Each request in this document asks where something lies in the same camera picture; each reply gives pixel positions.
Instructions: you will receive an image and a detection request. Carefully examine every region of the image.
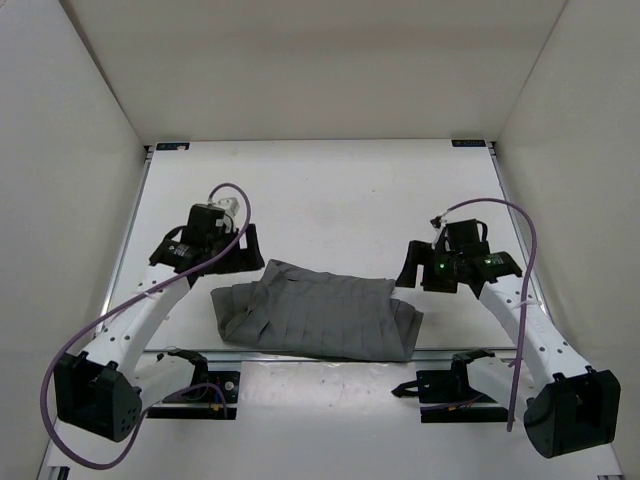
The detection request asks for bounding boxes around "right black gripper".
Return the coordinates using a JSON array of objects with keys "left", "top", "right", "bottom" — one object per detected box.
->
[{"left": 397, "top": 241, "right": 462, "bottom": 294}]

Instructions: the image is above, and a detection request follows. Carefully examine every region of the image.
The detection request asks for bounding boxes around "grey pleated skirt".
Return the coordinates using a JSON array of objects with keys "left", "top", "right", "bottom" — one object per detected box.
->
[{"left": 210, "top": 259, "right": 423, "bottom": 362}]

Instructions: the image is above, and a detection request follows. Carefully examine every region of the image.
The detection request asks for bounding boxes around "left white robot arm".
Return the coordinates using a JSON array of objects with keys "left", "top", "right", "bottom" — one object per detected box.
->
[{"left": 53, "top": 197, "right": 265, "bottom": 442}]

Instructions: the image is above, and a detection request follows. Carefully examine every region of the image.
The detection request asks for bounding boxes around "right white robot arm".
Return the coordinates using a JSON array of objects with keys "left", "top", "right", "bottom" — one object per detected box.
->
[{"left": 392, "top": 219, "right": 621, "bottom": 458}]

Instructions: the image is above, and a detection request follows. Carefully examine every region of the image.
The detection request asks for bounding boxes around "right blue table label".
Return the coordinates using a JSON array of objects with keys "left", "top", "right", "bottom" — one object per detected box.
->
[{"left": 451, "top": 139, "right": 486, "bottom": 148}]

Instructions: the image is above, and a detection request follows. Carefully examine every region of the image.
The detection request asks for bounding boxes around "blue table label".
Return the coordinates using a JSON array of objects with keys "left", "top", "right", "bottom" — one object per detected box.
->
[
  {"left": 451, "top": 139, "right": 486, "bottom": 148},
  {"left": 155, "top": 142, "right": 190, "bottom": 151}
]

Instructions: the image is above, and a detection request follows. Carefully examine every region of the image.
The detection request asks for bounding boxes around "left blue table label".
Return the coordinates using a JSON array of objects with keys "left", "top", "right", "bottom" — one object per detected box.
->
[{"left": 155, "top": 142, "right": 190, "bottom": 151}]

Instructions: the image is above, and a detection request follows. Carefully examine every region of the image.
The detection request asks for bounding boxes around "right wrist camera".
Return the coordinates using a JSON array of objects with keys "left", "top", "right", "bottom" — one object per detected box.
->
[{"left": 430, "top": 213, "right": 447, "bottom": 252}]

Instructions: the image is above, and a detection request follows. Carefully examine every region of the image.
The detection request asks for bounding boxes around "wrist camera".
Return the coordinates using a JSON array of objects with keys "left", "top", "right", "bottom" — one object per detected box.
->
[
  {"left": 430, "top": 213, "right": 447, "bottom": 252},
  {"left": 211, "top": 197, "right": 240, "bottom": 229}
]

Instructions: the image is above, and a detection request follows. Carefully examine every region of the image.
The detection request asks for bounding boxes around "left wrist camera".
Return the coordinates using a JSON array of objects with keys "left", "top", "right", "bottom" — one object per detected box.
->
[{"left": 211, "top": 197, "right": 240, "bottom": 229}]

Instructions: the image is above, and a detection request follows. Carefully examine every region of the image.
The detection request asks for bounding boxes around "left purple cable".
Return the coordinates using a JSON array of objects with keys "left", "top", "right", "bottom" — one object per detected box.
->
[{"left": 39, "top": 183, "right": 251, "bottom": 470}]

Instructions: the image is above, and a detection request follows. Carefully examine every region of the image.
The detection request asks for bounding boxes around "aluminium table rail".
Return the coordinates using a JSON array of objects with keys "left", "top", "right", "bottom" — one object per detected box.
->
[{"left": 164, "top": 349, "right": 516, "bottom": 364}]

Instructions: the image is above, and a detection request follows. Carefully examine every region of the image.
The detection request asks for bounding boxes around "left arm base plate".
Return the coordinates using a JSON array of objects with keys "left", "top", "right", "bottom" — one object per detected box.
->
[{"left": 147, "top": 365, "right": 241, "bottom": 421}]

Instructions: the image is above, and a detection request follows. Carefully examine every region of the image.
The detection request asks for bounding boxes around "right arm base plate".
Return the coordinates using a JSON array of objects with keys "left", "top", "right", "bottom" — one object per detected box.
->
[{"left": 391, "top": 361, "right": 508, "bottom": 424}]

